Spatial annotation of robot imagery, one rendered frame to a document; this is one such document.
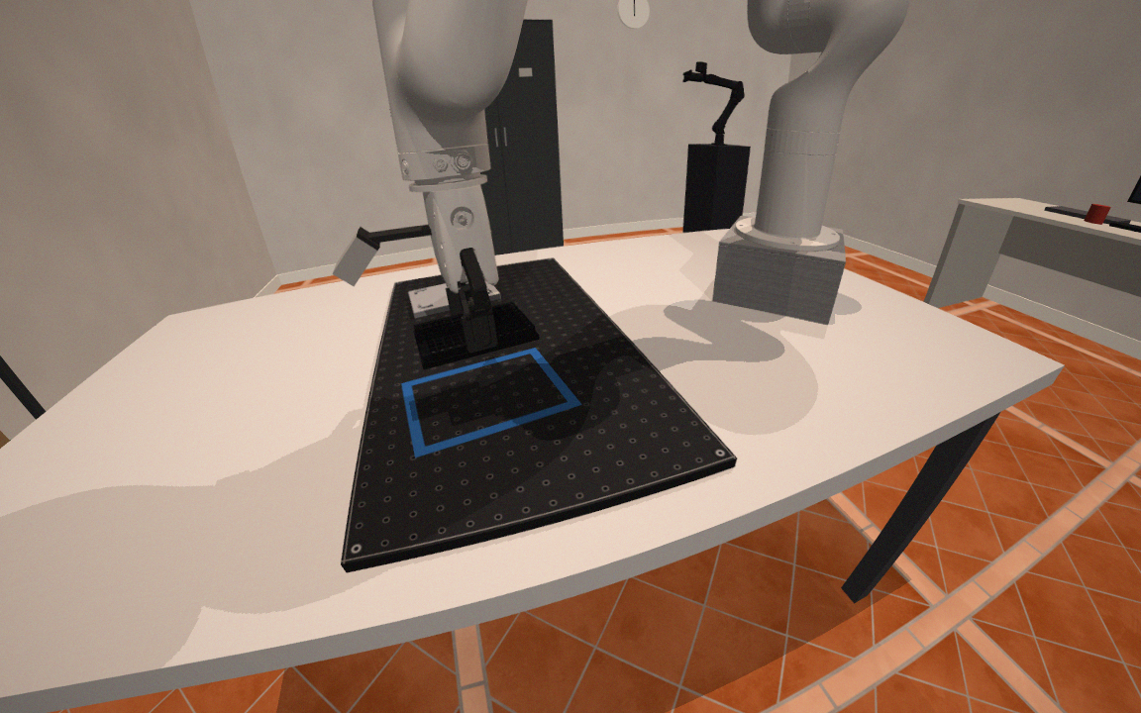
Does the blue tape outline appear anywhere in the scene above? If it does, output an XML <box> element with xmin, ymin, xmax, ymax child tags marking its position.
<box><xmin>400</xmin><ymin>348</ymin><xmax>582</xmax><ymax>457</ymax></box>

